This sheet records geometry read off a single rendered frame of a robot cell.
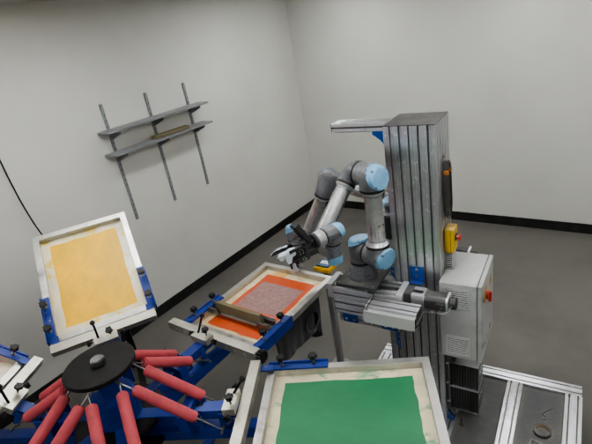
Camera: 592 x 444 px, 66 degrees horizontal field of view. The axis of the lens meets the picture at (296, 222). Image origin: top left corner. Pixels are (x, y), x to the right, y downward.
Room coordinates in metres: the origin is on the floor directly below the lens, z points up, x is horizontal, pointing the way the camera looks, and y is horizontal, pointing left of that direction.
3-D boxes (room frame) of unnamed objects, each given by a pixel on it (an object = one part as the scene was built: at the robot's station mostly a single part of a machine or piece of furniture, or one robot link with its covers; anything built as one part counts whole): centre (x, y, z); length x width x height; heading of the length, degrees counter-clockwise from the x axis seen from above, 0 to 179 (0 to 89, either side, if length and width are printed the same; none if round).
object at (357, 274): (2.10, -0.30, 1.31); 0.15 x 0.15 x 0.10
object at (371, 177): (1.98, -0.38, 1.63); 0.15 x 0.12 x 0.55; 32
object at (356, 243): (2.09, -0.31, 1.42); 0.13 x 0.12 x 0.14; 32
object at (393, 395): (1.51, 0.07, 1.05); 1.08 x 0.61 x 0.23; 81
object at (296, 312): (2.47, 0.30, 0.97); 0.79 x 0.58 x 0.04; 141
